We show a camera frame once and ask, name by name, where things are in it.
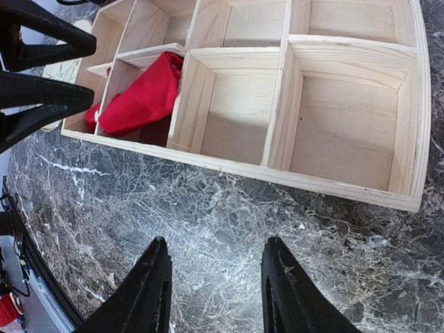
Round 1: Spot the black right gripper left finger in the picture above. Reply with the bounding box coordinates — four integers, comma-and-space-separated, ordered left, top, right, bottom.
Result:
75, 237, 172, 332

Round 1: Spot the red sock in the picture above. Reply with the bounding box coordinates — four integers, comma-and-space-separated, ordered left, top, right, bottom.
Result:
85, 51, 184, 137

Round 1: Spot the wooden compartment tray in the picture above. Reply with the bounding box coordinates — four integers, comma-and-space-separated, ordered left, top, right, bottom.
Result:
61, 1, 432, 212

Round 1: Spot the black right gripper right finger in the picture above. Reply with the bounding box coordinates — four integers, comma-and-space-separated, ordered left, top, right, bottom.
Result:
261, 237, 359, 332

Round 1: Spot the cream plate with bird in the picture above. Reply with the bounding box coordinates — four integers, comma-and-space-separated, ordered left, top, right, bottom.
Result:
21, 19, 92, 133

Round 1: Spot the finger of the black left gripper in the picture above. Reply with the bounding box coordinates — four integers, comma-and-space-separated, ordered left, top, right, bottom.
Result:
1, 1, 96, 72
1, 71, 94, 153

